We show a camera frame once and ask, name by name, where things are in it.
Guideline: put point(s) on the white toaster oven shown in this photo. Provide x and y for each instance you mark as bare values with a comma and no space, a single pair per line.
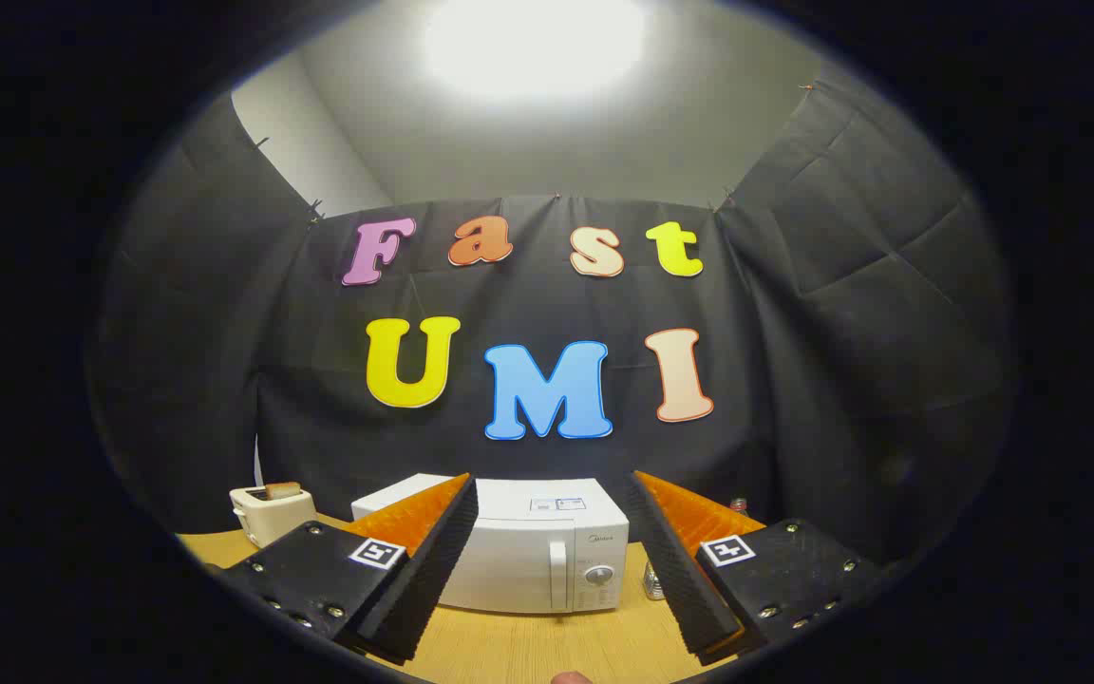
528,560

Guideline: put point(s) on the white bread toaster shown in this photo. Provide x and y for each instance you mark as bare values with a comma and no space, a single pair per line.
272,521

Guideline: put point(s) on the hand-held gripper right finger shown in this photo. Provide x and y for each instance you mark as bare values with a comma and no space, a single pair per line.
680,579

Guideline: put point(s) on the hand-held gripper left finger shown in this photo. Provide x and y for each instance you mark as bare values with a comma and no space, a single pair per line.
433,579

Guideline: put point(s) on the black backdrop cloth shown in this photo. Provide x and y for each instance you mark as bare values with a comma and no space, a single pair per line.
528,304

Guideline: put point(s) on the toast slice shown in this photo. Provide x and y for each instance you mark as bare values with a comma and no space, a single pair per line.
283,490

